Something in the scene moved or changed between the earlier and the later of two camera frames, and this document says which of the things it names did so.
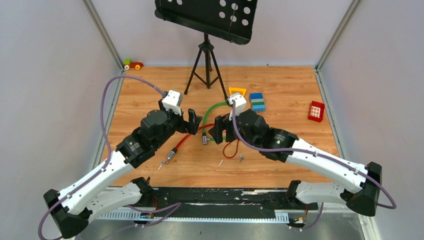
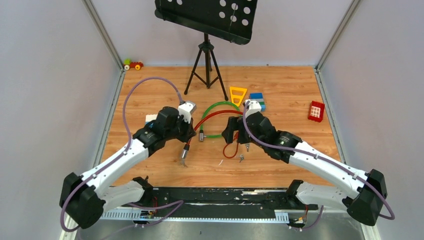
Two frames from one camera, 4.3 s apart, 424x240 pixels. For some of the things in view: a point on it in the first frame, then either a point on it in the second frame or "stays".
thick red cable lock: x=205 y=126 to x=185 y=150
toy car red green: x=128 y=64 stays
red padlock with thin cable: x=236 y=152 stays
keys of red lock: x=162 y=163 to x=183 y=160
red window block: x=316 y=111 stays
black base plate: x=224 y=202 stays
